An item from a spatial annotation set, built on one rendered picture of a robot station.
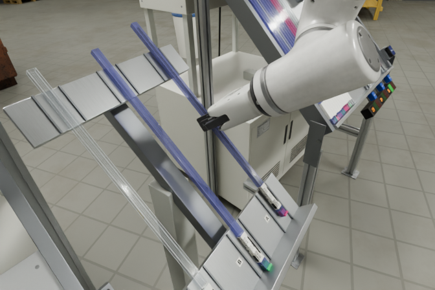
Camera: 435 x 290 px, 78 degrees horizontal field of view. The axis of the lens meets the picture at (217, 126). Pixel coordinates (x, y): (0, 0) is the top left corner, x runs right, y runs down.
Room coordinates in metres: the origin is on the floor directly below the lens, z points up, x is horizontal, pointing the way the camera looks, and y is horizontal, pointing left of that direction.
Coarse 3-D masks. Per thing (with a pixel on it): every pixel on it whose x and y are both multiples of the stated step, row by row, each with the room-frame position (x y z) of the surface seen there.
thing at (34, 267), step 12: (36, 252) 0.23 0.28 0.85; (24, 264) 0.22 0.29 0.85; (36, 264) 0.22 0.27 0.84; (0, 276) 0.20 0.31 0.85; (12, 276) 0.20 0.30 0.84; (24, 276) 0.21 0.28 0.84; (36, 276) 0.21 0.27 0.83; (48, 276) 0.21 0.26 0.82; (0, 288) 0.19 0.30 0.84; (12, 288) 0.19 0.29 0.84; (24, 288) 0.20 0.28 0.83; (36, 288) 0.20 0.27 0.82; (48, 288) 0.20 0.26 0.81; (60, 288) 0.20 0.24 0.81
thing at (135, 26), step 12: (132, 24) 0.57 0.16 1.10; (144, 36) 0.56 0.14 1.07; (156, 48) 0.55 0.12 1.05; (168, 72) 0.52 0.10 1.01; (180, 84) 0.51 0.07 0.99; (192, 96) 0.50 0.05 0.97; (204, 108) 0.49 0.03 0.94; (216, 132) 0.46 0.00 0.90; (228, 144) 0.44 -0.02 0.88; (240, 156) 0.43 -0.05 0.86; (252, 168) 0.42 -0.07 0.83; (252, 180) 0.40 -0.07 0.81
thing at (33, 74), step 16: (32, 80) 0.38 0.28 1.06; (48, 96) 0.37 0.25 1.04; (64, 112) 0.36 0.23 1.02; (80, 128) 0.34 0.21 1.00; (96, 144) 0.33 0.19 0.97; (96, 160) 0.32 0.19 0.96; (112, 176) 0.30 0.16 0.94; (128, 192) 0.29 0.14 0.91; (144, 208) 0.28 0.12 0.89; (160, 224) 0.26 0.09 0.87; (176, 256) 0.23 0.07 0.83; (192, 272) 0.22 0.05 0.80
